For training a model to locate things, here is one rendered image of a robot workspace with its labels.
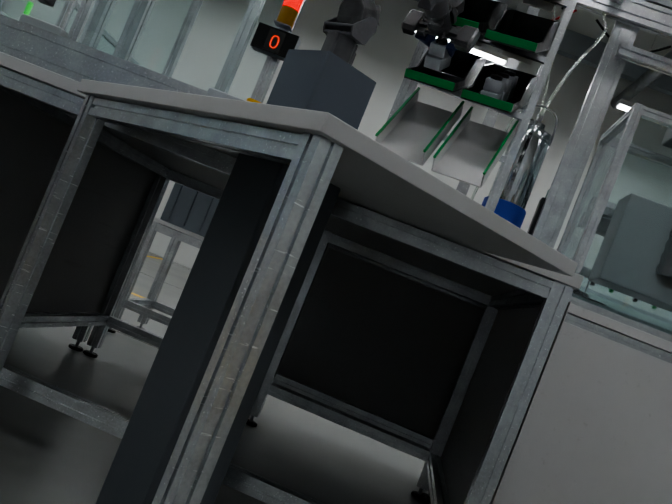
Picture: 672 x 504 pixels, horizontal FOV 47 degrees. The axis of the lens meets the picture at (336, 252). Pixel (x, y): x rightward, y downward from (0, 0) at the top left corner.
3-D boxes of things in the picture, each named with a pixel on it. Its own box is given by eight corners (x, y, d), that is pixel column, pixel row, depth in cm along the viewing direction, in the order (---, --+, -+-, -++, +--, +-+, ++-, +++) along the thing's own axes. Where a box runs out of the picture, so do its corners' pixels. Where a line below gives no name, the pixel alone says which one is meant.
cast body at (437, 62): (438, 71, 191) (444, 43, 188) (423, 66, 193) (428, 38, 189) (453, 64, 198) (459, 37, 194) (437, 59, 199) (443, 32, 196)
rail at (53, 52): (339, 186, 183) (356, 143, 183) (7, 58, 193) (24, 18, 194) (341, 190, 188) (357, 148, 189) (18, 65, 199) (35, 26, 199)
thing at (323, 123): (320, 131, 106) (328, 111, 106) (76, 90, 174) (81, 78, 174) (573, 277, 152) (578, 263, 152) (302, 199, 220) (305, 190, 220)
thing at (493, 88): (494, 106, 191) (503, 78, 188) (477, 101, 192) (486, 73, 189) (501, 103, 198) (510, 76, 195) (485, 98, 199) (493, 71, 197)
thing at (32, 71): (579, 289, 168) (584, 276, 168) (-26, 55, 186) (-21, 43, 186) (503, 300, 308) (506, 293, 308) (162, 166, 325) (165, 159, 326)
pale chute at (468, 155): (481, 188, 186) (485, 173, 184) (430, 171, 190) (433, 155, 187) (514, 135, 206) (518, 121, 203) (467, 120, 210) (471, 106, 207)
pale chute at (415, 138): (422, 166, 188) (425, 150, 185) (373, 149, 192) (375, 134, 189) (461, 116, 208) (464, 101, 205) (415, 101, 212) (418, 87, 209)
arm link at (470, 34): (466, 30, 177) (478, 10, 178) (395, 8, 184) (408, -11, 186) (469, 53, 184) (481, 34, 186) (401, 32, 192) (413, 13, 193)
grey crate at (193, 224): (269, 263, 388) (287, 220, 389) (157, 218, 395) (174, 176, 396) (283, 268, 430) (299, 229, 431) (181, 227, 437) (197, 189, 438)
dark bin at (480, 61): (452, 92, 191) (461, 62, 188) (403, 77, 195) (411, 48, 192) (478, 84, 216) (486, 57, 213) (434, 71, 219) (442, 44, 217)
